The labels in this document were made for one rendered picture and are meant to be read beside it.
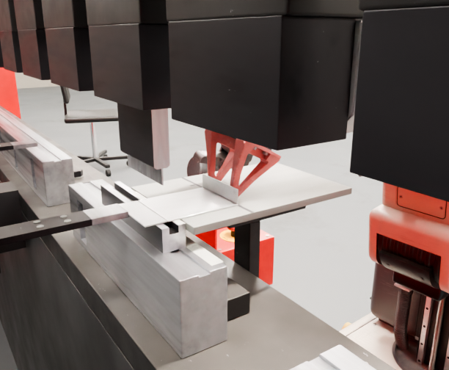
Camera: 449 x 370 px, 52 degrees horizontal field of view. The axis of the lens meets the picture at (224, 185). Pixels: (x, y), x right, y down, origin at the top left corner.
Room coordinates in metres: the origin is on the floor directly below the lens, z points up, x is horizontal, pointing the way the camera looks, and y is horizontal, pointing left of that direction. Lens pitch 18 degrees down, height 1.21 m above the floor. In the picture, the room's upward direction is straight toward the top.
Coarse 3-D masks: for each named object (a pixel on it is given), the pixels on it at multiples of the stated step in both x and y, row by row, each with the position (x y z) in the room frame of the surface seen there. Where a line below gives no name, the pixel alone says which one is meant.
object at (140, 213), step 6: (120, 204) 0.56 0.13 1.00; (126, 204) 0.56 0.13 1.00; (132, 204) 0.56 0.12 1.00; (138, 204) 0.56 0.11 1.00; (126, 210) 0.53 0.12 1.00; (132, 210) 0.53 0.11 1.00; (138, 210) 0.53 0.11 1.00; (144, 210) 0.53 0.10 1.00; (150, 210) 0.53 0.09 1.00; (132, 216) 0.51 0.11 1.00; (138, 216) 0.51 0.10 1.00; (144, 216) 0.51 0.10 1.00; (150, 216) 0.51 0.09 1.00; (156, 216) 0.51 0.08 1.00; (144, 222) 0.49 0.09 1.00; (150, 222) 0.49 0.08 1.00; (156, 222) 0.49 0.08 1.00; (162, 222) 0.50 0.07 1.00
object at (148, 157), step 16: (128, 112) 0.56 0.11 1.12; (144, 112) 0.52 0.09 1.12; (160, 112) 0.51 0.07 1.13; (128, 128) 0.56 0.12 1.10; (144, 128) 0.52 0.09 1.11; (160, 128) 0.51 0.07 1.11; (128, 144) 0.56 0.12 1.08; (144, 144) 0.52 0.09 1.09; (160, 144) 0.51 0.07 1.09; (128, 160) 0.59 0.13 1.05; (144, 160) 0.52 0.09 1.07; (160, 160) 0.51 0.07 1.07; (160, 176) 0.51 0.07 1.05
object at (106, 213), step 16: (96, 208) 0.53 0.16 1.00; (112, 208) 0.53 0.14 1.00; (16, 224) 0.48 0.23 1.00; (32, 224) 0.48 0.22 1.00; (48, 224) 0.48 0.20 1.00; (64, 224) 0.48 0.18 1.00; (80, 224) 0.49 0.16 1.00; (96, 224) 0.50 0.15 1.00; (0, 240) 0.44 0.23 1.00; (16, 240) 0.45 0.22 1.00; (0, 272) 0.40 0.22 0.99
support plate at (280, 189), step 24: (288, 168) 0.73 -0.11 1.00; (144, 192) 0.61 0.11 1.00; (168, 192) 0.61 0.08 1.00; (264, 192) 0.61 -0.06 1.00; (288, 192) 0.61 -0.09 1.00; (312, 192) 0.61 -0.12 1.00; (336, 192) 0.61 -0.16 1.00; (216, 216) 0.52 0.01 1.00; (240, 216) 0.52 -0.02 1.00; (264, 216) 0.54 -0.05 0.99
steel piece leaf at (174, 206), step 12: (204, 180) 0.62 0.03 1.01; (216, 180) 0.60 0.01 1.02; (180, 192) 0.60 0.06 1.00; (192, 192) 0.60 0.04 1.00; (204, 192) 0.60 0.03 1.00; (216, 192) 0.60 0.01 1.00; (228, 192) 0.57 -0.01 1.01; (144, 204) 0.56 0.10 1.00; (156, 204) 0.56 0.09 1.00; (168, 204) 0.56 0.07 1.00; (180, 204) 0.56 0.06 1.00; (192, 204) 0.56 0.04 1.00; (204, 204) 0.56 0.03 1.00; (216, 204) 0.56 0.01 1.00; (228, 204) 0.56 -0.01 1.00; (168, 216) 0.51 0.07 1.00; (180, 216) 0.51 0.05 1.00; (192, 216) 0.52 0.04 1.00
